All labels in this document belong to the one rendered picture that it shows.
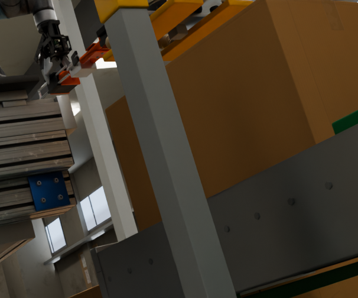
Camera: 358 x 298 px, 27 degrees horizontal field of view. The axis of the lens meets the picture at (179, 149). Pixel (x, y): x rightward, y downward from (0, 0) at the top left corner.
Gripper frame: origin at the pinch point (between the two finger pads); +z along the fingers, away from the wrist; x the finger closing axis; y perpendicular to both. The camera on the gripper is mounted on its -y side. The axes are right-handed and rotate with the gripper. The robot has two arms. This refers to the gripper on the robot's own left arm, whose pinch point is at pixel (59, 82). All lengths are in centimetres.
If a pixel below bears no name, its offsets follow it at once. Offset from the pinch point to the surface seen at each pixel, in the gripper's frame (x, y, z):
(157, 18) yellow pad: -13, 69, 13
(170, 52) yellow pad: 7, 49, 13
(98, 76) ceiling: 483, -624, -273
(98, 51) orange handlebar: -1.3, 27.0, 1.8
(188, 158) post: -50, 107, 60
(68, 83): 0.0, 4.8, 2.6
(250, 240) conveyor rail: -37, 101, 76
